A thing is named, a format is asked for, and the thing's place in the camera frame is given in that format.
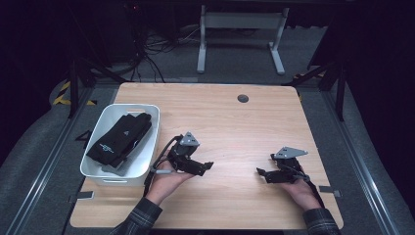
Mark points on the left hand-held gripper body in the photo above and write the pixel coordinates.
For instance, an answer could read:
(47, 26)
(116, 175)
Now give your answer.
(182, 156)

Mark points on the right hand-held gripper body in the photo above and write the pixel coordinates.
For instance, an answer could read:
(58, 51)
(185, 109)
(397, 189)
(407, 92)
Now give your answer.
(290, 171)

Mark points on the white plastic bin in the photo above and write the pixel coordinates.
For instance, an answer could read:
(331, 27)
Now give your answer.
(143, 160)

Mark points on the grey knit mitten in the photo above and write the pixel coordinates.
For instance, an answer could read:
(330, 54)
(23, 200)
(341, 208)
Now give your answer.
(112, 169)

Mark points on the person's right hand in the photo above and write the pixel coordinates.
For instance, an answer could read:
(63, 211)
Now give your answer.
(305, 194)

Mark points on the person's left hand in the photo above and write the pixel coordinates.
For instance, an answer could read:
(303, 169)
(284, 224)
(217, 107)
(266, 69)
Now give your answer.
(164, 184)

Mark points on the dark round table grommet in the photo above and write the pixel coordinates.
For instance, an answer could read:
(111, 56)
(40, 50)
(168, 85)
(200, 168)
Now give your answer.
(243, 98)

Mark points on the black tripod stand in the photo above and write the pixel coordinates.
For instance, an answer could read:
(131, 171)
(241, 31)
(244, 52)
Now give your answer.
(340, 88)
(74, 84)

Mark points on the yellow black hazard tape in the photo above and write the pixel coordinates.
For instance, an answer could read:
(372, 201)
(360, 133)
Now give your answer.
(62, 94)

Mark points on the aluminium floor rail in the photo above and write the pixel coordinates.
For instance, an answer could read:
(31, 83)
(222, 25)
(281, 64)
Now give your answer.
(49, 163)
(359, 163)

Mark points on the white metal desk frame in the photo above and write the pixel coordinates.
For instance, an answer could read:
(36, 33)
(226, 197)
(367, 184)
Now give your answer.
(243, 21)

